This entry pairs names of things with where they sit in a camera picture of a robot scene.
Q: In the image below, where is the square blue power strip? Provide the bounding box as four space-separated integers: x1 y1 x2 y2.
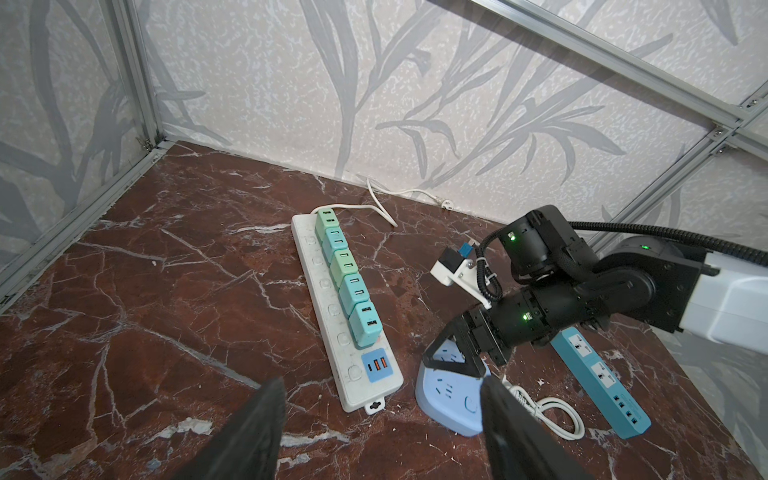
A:
415 364 483 437

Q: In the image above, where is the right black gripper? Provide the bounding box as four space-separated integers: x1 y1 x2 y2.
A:
422 205 656 378

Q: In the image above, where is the blue strip white cable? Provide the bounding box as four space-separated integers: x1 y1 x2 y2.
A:
503 380 586 442

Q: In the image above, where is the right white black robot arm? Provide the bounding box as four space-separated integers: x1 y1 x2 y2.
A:
422 205 767 378

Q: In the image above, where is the long white pastel power strip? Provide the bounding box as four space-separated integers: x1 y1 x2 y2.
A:
291 213 403 415

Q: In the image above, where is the light green usb plug cube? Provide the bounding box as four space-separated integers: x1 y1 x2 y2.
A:
330 248 358 290

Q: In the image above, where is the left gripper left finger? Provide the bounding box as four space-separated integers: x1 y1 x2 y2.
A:
173 378 286 479

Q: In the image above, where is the teal power strip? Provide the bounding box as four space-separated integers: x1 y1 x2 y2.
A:
551 327 651 440

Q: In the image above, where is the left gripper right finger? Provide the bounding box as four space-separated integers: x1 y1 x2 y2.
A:
480 376 592 480

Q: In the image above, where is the teal usb plug cube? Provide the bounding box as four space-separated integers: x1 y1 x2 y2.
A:
321 227 348 265

